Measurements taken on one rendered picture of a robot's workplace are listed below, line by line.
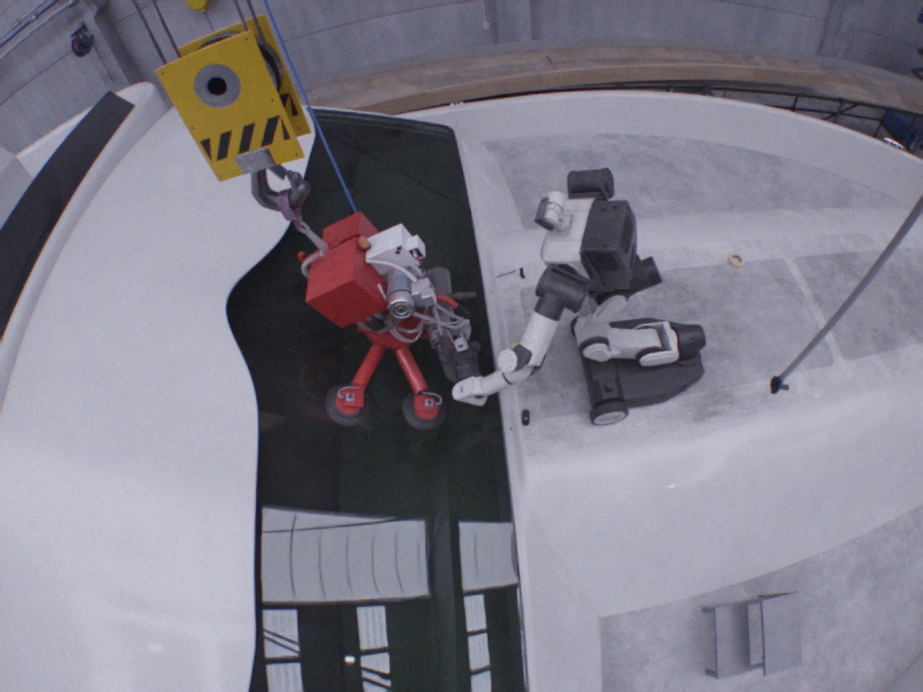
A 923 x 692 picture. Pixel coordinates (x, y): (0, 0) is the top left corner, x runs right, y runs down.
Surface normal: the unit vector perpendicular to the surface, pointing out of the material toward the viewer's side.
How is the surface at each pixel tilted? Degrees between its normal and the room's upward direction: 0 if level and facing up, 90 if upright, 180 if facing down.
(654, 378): 0
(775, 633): 0
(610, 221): 27
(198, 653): 19
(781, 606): 0
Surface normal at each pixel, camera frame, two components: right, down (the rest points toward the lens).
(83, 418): 0.24, -0.48
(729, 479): -0.07, -0.06
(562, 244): -0.56, -0.39
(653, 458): -0.11, -0.35
